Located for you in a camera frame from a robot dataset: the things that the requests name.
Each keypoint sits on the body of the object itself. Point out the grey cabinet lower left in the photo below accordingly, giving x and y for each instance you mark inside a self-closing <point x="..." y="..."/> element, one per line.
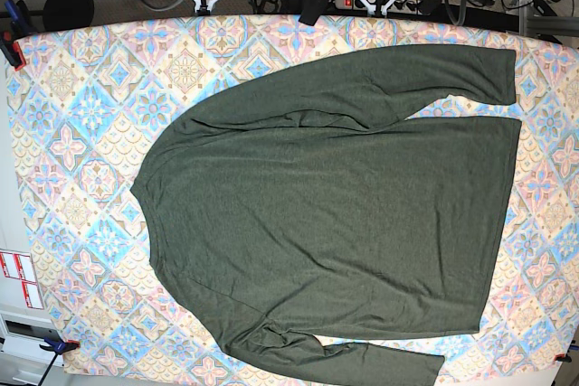
<point x="23" y="334"/>

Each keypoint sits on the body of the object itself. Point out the blue clamp upper left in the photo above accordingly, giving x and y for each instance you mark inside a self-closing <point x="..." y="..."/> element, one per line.
<point x="10" y="48"/>

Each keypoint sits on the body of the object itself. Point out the blue clamp lower left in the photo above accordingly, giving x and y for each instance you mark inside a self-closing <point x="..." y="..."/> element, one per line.
<point x="57" y="348"/>

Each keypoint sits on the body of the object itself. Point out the black round stool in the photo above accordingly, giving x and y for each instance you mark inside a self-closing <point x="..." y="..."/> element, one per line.
<point x="64" y="15"/>

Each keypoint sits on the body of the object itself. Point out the black remote-like device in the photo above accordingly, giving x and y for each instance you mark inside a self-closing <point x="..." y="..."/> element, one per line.
<point x="312" y="10"/>

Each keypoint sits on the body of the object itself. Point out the red white labels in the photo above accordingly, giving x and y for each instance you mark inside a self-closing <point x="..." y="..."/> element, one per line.
<point x="19" y="285"/>

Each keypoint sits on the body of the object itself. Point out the patterned pastel tablecloth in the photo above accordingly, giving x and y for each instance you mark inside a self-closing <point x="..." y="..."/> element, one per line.
<point x="89" y="103"/>

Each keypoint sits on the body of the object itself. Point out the dark green long-sleeve shirt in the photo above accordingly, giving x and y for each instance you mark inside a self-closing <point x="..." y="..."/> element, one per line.
<point x="309" y="215"/>

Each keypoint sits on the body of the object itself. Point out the orange clamp lower right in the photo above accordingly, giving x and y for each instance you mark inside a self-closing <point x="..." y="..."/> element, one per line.
<point x="563" y="358"/>

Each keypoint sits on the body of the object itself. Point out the blue clamp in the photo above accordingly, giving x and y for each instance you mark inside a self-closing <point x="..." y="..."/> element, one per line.
<point x="10" y="48"/>
<point x="57" y="348"/>

